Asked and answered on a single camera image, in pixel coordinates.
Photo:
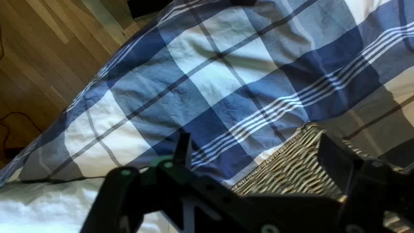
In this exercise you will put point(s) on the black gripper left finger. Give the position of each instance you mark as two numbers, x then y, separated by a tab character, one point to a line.
124	203

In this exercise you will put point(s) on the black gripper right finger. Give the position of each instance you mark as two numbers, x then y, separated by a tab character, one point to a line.
344	173

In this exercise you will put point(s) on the grey cloth garment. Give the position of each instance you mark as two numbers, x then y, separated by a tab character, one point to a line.
56	208

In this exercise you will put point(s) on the wicker laundry basket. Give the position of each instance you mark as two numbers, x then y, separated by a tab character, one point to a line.
292	169

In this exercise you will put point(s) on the blue plaid duvet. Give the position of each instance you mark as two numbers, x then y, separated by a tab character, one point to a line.
241	82

